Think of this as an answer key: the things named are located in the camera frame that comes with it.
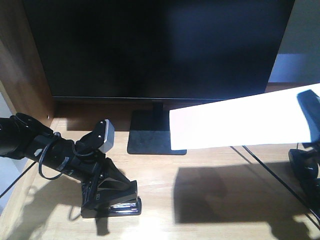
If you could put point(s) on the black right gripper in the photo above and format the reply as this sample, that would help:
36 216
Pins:
306 163

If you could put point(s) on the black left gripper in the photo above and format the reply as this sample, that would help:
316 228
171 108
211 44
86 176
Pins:
57 156

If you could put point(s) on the white paper sheet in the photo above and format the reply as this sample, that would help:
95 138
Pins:
268 118

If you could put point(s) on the black stapler with orange button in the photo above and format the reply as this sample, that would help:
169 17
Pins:
109 193

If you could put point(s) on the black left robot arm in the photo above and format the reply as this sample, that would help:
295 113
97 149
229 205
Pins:
22 136

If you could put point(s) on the wooden desk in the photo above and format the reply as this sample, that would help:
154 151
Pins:
210 194

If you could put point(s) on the black monitor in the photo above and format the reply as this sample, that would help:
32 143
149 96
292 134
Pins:
157 51

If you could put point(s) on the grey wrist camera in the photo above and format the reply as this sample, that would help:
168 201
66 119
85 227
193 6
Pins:
105 135

